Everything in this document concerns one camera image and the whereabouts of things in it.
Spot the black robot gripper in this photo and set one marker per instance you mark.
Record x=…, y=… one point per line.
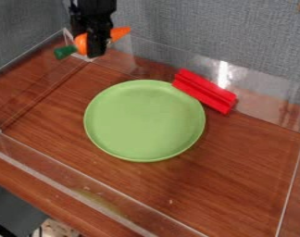
x=90, y=16

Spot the orange toy carrot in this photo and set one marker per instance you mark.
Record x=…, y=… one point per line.
x=80, y=45

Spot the green round plate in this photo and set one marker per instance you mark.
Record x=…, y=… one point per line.
x=144, y=121

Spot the red ridged block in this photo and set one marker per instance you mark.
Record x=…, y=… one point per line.
x=205, y=91

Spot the clear acrylic corner bracket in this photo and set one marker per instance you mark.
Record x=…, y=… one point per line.
x=88, y=45

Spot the clear acrylic enclosure wall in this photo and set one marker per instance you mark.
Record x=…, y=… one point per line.
x=231, y=187

